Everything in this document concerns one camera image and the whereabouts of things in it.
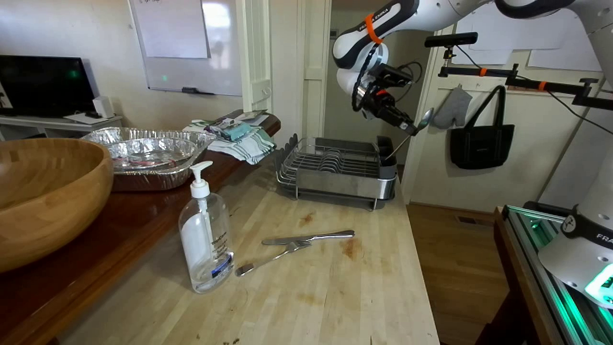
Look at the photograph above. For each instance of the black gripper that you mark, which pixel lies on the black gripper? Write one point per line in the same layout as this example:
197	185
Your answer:
387	110

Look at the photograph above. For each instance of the silver spoon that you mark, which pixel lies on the silver spoon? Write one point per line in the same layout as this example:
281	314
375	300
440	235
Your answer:
423	120

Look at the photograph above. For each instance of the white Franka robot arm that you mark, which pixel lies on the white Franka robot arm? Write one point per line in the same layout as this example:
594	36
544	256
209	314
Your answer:
350	55

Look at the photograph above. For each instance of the black cutlery holder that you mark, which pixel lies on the black cutlery holder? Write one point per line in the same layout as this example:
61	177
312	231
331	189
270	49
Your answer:
385	154

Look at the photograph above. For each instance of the grey oven mitt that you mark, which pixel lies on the grey oven mitt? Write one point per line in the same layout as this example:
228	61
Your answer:
452	108

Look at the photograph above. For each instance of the black tote bag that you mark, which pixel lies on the black tote bag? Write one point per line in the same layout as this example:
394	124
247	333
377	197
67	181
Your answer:
481	145

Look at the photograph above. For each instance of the grey metal dish rack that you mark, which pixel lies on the grey metal dish rack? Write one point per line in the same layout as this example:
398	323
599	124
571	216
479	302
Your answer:
337	183

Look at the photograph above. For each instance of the silver table knife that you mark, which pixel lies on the silver table knife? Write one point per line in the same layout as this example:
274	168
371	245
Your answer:
331	237

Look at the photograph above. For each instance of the striped folded kitchen towels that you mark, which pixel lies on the striped folded kitchen towels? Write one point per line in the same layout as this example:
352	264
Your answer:
245	149

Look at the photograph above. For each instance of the teal folded cloth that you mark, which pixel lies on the teal folded cloth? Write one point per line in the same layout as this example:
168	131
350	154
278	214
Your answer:
233	133

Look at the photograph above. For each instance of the aluminium robot mounting stand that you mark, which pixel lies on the aluminium robot mounting stand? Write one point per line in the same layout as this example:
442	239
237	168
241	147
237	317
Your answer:
528	269

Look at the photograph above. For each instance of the silver fork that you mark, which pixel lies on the silver fork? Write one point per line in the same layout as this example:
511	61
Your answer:
260	262

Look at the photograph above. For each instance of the black whiteboard marker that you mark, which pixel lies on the black whiteboard marker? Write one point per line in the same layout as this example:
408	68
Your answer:
197	91

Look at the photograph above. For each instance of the white whiteboard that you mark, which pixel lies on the white whiteboard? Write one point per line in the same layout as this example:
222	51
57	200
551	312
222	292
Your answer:
191	70

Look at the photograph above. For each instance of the clear hand sanitizer pump bottle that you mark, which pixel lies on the clear hand sanitizer pump bottle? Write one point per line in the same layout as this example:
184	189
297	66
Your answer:
203	243

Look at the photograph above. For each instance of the white paper on whiteboard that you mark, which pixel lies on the white paper on whiteboard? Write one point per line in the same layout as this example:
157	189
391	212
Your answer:
168	30

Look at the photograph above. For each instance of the aluminium foil tray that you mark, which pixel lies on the aluminium foil tray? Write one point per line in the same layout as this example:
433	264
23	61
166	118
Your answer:
149	154

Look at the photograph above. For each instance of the black monitor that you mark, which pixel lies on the black monitor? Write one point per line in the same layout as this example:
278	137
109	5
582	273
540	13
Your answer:
44	87

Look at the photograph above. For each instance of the white desk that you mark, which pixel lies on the white desk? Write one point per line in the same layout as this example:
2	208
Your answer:
38	124

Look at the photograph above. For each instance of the large wooden bowl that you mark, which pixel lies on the large wooden bowl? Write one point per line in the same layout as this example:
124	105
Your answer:
44	204

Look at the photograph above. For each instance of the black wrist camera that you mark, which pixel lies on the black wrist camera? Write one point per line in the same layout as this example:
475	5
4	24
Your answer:
394	76

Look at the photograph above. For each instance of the black stereo camera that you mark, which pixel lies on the black stereo camera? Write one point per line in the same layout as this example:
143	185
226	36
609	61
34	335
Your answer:
450	39

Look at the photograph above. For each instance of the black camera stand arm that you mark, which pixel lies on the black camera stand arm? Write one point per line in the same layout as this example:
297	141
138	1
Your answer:
509	78

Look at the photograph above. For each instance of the white wall paper sheet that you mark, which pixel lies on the white wall paper sheet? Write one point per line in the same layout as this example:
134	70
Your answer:
500	39
565	45

